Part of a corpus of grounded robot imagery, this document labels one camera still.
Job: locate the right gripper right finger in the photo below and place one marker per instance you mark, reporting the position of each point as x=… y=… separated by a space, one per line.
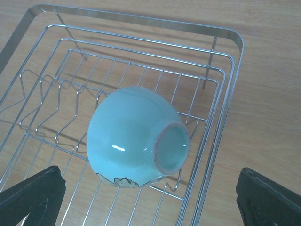
x=263 y=202

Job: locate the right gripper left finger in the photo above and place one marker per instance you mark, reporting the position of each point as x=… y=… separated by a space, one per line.
x=38 y=199

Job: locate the teal ceramic bowl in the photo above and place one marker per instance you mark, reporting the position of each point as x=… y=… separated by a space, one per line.
x=136 y=138

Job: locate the metal wire dish rack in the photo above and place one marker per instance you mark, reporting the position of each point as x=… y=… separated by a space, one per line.
x=61 y=62

